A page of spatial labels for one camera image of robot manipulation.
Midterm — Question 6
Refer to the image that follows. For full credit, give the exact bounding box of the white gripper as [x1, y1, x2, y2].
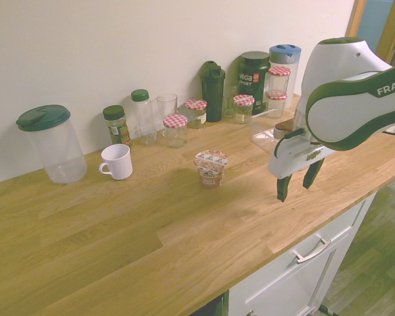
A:
[267, 130, 333, 203]

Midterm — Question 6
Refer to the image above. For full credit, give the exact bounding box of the cereal cup with printed lid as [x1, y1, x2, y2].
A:
[193, 149, 229, 189]

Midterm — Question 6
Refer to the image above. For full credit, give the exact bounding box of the clear rectangular plastic container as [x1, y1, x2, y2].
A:
[248, 113, 280, 154]

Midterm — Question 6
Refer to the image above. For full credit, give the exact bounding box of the empty jar red checked lid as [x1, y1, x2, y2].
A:
[267, 66, 291, 97]
[265, 92, 288, 119]
[162, 114, 188, 149]

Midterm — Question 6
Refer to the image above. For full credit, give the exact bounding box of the labelled jar red checked lid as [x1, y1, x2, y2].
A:
[177, 99, 208, 129]
[232, 94, 255, 125]

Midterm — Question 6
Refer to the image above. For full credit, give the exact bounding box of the white kitchen cabinet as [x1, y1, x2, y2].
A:
[228, 190, 378, 316]

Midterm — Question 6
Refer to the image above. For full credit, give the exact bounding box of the small clear drinking glass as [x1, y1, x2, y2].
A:
[222, 86, 240, 118]

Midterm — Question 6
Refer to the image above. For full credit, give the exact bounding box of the black Vega Sport tub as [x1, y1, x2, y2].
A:
[238, 51, 271, 116]

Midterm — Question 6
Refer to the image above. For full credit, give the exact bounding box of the dark shaker bottle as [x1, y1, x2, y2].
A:
[199, 60, 226, 123]

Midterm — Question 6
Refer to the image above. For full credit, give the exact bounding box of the clear canister blue lid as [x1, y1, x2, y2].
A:
[269, 44, 302, 111]

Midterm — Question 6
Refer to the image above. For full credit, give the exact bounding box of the dark under-counter appliance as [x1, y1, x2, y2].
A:
[190, 294, 230, 316]

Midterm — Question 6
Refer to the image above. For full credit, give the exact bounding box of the tall clear drinking glass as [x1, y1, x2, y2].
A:
[156, 93, 179, 136]

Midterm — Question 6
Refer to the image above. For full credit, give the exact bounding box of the clear bottle green cap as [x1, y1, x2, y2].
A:
[130, 89, 159, 146]

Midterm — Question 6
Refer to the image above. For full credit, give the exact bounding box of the white mug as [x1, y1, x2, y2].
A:
[98, 144, 134, 181]

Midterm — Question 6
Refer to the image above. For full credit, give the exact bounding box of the spice jar dark lid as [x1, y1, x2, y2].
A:
[102, 105, 133, 148]

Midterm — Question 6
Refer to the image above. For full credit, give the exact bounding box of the large clear canister green lid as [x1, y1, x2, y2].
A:
[15, 104, 88, 184]

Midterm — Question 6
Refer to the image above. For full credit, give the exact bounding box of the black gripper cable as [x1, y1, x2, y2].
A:
[273, 128, 306, 158]

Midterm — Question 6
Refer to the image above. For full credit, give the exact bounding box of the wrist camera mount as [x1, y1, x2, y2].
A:
[272, 121, 298, 140]

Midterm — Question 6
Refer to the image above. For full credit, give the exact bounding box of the metal drawer handle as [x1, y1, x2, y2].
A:
[291, 236, 332, 264]

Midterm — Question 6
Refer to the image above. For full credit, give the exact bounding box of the wooden door frame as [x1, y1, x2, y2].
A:
[346, 0, 395, 66]

